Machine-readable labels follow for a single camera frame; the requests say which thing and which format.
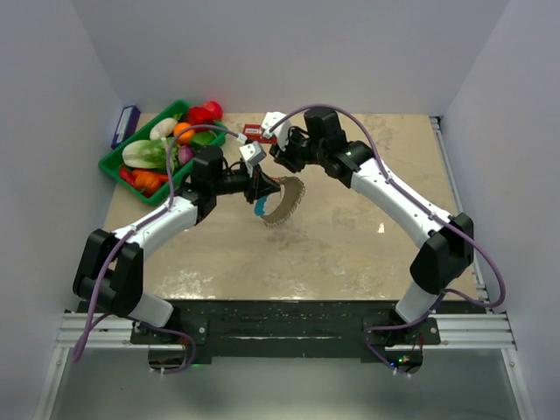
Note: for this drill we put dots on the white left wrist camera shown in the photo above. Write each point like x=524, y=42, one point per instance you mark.
x=252, y=153

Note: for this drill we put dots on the white radish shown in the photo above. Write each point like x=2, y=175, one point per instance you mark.
x=163, y=128

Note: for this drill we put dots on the green plastic tray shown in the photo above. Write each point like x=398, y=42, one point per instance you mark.
x=111, y=163

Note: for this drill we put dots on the green leafy cabbage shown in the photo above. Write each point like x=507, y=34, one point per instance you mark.
x=147, y=154

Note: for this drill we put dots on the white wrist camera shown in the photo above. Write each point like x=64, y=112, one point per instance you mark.
x=277, y=125
x=252, y=153

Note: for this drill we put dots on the red chili pepper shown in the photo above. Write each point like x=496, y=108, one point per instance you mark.
x=126, y=175

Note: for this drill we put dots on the purple box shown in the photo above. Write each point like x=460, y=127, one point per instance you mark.
x=126, y=126

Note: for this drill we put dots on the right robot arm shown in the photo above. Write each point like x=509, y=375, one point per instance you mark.
x=444, y=250

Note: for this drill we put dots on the red rectangular box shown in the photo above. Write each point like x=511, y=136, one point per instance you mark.
x=254, y=132

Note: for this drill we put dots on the red tomato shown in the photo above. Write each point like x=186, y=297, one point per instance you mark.
x=215, y=109

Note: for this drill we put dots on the purple onion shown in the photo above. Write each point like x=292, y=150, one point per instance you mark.
x=185, y=154

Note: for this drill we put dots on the small orange pepper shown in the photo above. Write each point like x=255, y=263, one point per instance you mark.
x=148, y=182

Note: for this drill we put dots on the red bell pepper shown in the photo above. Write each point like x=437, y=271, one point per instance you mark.
x=199, y=116

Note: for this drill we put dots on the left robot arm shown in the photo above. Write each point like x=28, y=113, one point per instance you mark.
x=110, y=275

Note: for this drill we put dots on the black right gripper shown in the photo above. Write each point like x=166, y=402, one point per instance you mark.
x=284, y=157

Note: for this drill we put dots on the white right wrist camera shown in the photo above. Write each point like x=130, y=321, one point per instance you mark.
x=277, y=125

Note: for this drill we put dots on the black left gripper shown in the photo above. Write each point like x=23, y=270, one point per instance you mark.
x=256, y=183

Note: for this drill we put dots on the green bell pepper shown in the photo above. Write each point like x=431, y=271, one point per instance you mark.
x=202, y=139

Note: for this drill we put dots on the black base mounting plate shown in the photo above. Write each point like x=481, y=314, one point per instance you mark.
x=201, y=331

